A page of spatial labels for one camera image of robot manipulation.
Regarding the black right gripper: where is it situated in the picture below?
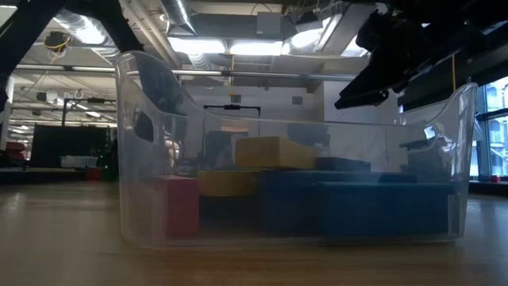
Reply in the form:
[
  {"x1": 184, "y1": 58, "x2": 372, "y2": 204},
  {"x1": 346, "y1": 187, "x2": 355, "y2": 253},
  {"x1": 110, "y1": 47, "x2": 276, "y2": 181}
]
[{"x1": 334, "y1": 8, "x2": 432, "y2": 110}]

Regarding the yellow rectangular block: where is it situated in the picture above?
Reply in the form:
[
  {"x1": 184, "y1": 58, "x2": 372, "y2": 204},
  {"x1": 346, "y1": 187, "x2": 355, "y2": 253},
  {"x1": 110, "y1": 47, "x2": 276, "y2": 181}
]
[
  {"x1": 197, "y1": 170, "x2": 262, "y2": 198},
  {"x1": 233, "y1": 135, "x2": 319, "y2": 171}
]

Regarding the pink block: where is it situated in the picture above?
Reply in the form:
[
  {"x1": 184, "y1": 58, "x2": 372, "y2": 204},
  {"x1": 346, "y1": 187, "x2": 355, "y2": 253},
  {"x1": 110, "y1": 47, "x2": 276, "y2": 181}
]
[{"x1": 153, "y1": 175, "x2": 201, "y2": 239}]

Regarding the grey horizontal pipe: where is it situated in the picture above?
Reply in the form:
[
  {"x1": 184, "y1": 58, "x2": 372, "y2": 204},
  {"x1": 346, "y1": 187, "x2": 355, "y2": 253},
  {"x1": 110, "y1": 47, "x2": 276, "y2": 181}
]
[{"x1": 13, "y1": 62, "x2": 358, "y2": 83}]

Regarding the black gantry bar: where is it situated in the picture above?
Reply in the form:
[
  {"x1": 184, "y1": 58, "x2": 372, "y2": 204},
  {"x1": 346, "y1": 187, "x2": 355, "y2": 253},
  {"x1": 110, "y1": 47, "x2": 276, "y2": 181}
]
[{"x1": 203, "y1": 103, "x2": 262, "y2": 118}]

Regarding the clear plastic bin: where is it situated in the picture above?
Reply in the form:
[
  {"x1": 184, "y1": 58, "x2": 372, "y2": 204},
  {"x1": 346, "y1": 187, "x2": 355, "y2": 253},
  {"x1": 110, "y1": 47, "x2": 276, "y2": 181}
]
[{"x1": 114, "y1": 50, "x2": 479, "y2": 249}]

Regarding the white box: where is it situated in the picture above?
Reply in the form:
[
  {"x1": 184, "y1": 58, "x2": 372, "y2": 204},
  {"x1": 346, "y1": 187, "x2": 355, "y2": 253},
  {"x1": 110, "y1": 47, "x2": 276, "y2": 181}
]
[{"x1": 60, "y1": 155, "x2": 98, "y2": 168}]

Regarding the black panel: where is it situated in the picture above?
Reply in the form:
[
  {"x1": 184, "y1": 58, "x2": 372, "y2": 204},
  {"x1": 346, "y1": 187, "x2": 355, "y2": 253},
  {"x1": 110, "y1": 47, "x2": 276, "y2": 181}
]
[{"x1": 30, "y1": 125, "x2": 111, "y2": 168}]

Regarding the black ceiling device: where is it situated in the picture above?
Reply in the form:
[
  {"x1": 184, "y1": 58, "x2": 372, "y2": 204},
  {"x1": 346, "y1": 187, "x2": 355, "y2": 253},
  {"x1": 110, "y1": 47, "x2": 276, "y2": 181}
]
[{"x1": 43, "y1": 30, "x2": 72, "y2": 55}]

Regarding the red background box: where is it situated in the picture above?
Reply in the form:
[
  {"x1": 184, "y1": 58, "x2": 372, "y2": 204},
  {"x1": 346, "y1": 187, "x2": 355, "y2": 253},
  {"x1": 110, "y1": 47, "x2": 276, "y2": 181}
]
[{"x1": 6, "y1": 141, "x2": 29, "y2": 160}]

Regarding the silver rectangular duct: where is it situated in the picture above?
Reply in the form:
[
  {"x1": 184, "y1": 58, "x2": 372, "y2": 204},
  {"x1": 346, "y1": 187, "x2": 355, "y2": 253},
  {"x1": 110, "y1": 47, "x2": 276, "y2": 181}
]
[{"x1": 281, "y1": 0, "x2": 378, "y2": 59}]

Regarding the silver round ventilation duct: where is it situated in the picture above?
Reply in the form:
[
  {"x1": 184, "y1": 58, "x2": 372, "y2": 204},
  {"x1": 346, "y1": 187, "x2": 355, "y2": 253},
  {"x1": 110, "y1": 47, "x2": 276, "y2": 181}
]
[{"x1": 51, "y1": 0, "x2": 124, "y2": 51}]

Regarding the black stand frame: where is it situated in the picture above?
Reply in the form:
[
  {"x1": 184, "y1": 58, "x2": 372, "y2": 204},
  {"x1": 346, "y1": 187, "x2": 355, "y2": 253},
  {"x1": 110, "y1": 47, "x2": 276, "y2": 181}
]
[{"x1": 61, "y1": 97, "x2": 118, "y2": 128}]

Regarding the black aluminium table frame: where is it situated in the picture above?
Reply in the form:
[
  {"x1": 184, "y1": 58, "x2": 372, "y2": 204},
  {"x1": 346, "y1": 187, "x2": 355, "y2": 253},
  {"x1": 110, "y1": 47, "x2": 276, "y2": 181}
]
[{"x1": 0, "y1": 168, "x2": 117, "y2": 184}]

